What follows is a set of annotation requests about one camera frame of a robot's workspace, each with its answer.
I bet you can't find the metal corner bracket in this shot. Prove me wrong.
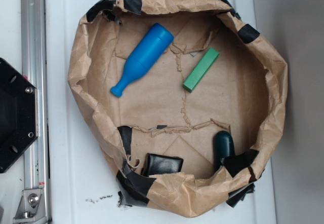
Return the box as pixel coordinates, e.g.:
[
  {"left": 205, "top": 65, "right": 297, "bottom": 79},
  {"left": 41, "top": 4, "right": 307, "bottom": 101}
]
[{"left": 13, "top": 189, "right": 47, "bottom": 223}]

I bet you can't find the green rectangular block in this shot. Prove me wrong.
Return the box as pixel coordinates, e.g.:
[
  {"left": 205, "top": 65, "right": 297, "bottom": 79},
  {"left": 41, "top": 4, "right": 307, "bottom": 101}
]
[{"left": 183, "top": 48, "right": 219, "bottom": 93}]

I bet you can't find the aluminium extrusion rail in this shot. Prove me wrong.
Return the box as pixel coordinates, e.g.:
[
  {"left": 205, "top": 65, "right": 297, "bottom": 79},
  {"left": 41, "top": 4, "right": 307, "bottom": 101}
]
[{"left": 21, "top": 0, "right": 52, "bottom": 223}]

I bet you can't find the blue plastic bottle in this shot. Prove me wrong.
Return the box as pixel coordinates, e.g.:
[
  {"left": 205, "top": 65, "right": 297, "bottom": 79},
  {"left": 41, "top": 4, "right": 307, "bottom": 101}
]
[{"left": 110, "top": 23, "right": 174, "bottom": 97}]

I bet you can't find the dark teal rounded object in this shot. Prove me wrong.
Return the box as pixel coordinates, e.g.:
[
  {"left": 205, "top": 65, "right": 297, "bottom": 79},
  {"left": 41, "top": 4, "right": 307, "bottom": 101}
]
[{"left": 213, "top": 131, "right": 235, "bottom": 172}]

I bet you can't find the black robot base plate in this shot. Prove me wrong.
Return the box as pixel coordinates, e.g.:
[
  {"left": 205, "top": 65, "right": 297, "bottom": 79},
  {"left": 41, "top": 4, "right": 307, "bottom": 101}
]
[{"left": 1, "top": 59, "right": 37, "bottom": 173}]

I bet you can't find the black rectangular block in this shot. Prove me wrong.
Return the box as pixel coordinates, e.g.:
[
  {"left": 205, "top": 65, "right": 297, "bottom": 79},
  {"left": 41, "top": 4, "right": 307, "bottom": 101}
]
[{"left": 141, "top": 154, "right": 184, "bottom": 177}]

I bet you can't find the brown paper bag bin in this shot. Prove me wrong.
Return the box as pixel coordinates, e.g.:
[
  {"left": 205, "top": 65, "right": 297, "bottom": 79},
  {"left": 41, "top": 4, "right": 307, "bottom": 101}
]
[{"left": 68, "top": 0, "right": 288, "bottom": 217}]

